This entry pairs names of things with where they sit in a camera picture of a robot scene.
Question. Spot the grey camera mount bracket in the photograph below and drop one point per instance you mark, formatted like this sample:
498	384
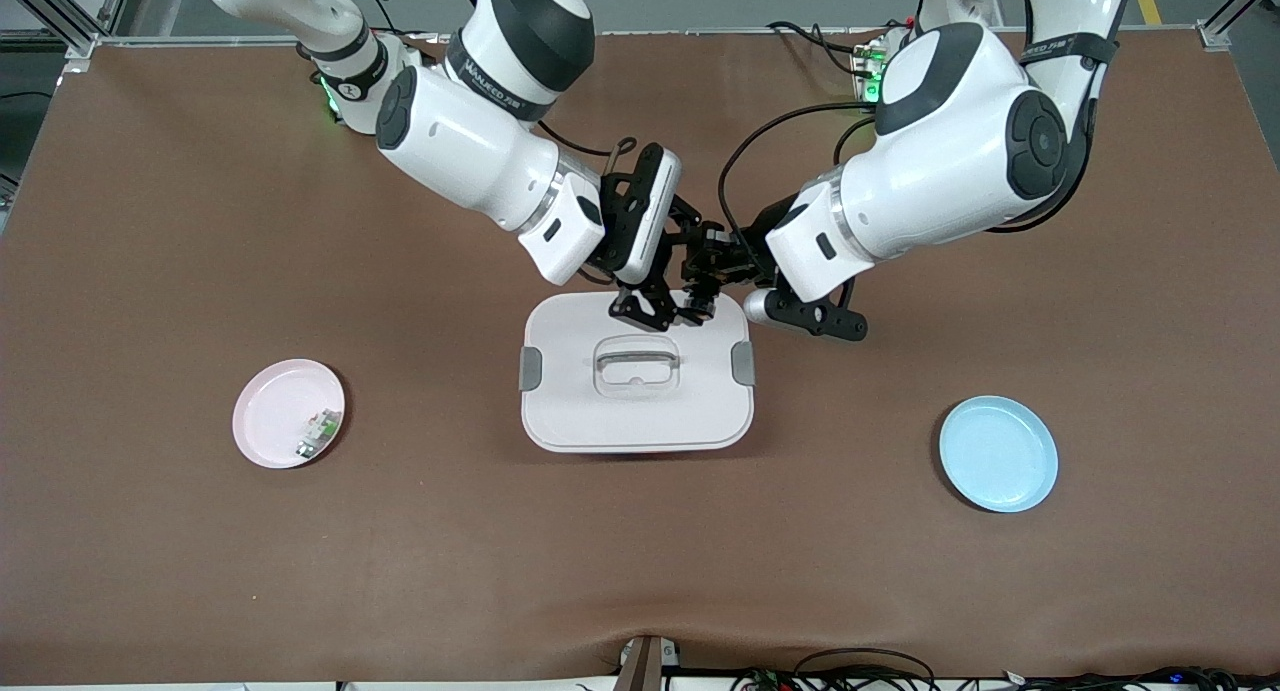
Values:
645	666

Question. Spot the brown table cover sheet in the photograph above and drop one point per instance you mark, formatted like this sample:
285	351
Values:
640	571

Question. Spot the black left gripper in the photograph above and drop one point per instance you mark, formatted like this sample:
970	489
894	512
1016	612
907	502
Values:
757	251

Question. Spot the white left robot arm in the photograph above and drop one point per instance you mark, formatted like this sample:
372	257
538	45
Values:
950	161

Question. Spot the green and white switch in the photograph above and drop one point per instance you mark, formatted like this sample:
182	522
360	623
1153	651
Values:
322	429

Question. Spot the light blue round plate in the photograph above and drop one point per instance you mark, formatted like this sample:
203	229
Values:
1000	456

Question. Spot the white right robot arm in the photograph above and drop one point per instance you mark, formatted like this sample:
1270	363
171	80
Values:
470	146

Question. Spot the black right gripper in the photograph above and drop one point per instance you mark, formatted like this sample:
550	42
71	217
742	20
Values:
678	238

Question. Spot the aluminium frame strut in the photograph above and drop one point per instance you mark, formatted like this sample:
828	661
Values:
1213	37
80	49

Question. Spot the pink round plate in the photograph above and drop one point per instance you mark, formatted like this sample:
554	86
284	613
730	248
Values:
265	441

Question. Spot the silver table edge rail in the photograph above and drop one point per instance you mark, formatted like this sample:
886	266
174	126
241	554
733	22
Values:
720	31

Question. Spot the white lidded storage box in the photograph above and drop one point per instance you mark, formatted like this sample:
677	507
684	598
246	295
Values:
640	416

